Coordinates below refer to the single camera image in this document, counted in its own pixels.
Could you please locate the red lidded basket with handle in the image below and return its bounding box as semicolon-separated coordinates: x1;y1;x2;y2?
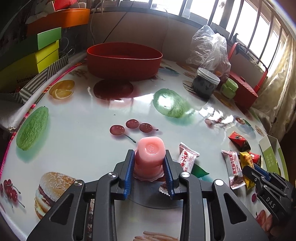
228;42;269;109

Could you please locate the grey striped box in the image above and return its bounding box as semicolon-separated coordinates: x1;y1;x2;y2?
0;57;69;105

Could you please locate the clear jar with dark contents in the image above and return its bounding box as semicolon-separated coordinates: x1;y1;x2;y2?
191;68;221;100

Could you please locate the pink jelly cup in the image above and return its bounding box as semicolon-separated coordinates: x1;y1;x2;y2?
134;136;166;181

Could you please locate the red black snack packet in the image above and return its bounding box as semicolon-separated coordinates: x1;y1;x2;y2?
228;131;252;151

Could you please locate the orange box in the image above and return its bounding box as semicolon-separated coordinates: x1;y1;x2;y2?
25;8;90;36

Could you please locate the dark green box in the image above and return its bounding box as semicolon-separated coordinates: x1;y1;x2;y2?
0;27;62;71

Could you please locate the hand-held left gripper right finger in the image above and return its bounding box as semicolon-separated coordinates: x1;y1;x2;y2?
162;150;270;241

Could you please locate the window with metal bars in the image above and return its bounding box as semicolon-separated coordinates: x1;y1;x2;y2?
120;0;292;79

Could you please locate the white brown snack packet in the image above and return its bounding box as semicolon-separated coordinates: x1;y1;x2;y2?
159;142;200;197
221;150;246;190

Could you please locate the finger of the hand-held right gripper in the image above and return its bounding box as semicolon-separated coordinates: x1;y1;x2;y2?
242;165;270;197
253;163;288;186

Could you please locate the yellow-green box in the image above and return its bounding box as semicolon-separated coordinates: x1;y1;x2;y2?
0;40;60;87

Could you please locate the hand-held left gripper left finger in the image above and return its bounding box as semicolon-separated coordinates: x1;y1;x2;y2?
26;149;136;241

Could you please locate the clear plastic bag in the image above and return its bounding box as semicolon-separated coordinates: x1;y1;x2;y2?
186;25;232;77

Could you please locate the small green jar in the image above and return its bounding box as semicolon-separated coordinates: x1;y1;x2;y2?
220;78;238;99

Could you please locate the yellow peanut crisp packet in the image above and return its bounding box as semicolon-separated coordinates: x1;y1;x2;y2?
239;152;256;191

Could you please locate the cream patterned curtain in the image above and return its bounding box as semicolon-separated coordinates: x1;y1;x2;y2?
252;35;296;144

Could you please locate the red oval tub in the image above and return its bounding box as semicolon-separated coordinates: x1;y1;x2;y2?
87;42;163;81

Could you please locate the green cardboard box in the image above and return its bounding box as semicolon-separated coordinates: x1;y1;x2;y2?
258;135;289;176

